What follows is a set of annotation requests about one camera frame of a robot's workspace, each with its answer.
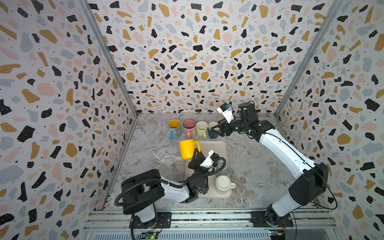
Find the dark green mug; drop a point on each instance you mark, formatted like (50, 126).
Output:
(211, 133)

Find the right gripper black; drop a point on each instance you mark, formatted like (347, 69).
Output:
(223, 130)

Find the aluminium corner post right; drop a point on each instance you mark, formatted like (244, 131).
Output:
(331, 14)

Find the blue butterfly mug yellow inside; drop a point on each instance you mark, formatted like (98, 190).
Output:
(174, 129)

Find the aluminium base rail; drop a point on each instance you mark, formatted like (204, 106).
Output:
(213, 224)

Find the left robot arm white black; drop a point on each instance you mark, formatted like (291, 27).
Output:
(139, 193)

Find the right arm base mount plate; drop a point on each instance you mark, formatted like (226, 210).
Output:
(264, 219)

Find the aluminium corner post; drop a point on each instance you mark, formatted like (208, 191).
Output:
(331, 14)
(84, 5)

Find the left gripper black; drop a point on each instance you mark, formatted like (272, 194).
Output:
(197, 162)

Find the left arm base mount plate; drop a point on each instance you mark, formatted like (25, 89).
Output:
(150, 220)

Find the light green mug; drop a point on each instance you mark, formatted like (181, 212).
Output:
(202, 129)

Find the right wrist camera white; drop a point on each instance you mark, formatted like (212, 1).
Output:
(227, 111)

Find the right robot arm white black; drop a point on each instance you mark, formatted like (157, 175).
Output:
(310, 178)

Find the white mug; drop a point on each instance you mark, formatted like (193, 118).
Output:
(224, 185)

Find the beige rectangular tray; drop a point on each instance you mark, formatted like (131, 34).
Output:
(220, 148)

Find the aluminium corner post left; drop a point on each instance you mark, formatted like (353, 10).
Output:
(84, 5)

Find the pink patterned mug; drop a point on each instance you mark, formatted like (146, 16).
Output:
(190, 128)

